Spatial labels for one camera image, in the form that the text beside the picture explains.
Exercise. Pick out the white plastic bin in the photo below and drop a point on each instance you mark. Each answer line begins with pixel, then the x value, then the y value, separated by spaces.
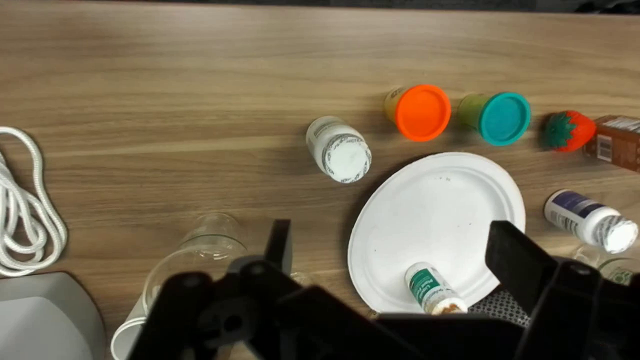
pixel 47 321

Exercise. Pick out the teal lid dough tub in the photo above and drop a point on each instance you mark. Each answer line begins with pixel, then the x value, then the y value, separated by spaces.
pixel 504 118

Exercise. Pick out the orange lid dough tub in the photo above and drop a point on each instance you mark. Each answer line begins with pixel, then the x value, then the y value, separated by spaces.
pixel 423 113

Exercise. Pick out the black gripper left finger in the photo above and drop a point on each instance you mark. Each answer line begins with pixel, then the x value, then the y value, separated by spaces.
pixel 221 313

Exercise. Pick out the clear cup green logo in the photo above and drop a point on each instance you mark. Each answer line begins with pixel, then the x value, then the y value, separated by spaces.
pixel 200 242

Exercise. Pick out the white bottle green label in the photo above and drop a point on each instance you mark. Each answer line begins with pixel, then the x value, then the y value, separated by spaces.
pixel 427 282

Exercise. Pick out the white bottle blue label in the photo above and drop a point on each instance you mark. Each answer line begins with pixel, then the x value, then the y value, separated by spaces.
pixel 586 221

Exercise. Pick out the white paper plate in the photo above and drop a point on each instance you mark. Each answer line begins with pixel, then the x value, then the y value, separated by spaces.
pixel 432 221

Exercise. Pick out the white bottle black text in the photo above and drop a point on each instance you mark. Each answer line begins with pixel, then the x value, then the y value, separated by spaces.
pixel 341 153

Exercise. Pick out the red toy strawberry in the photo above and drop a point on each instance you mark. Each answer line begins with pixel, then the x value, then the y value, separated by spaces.
pixel 572 131

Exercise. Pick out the spice jar orange lid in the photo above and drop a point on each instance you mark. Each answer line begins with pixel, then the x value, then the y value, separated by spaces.
pixel 620 143

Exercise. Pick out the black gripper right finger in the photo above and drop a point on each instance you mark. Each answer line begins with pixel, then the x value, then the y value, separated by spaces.
pixel 572 313

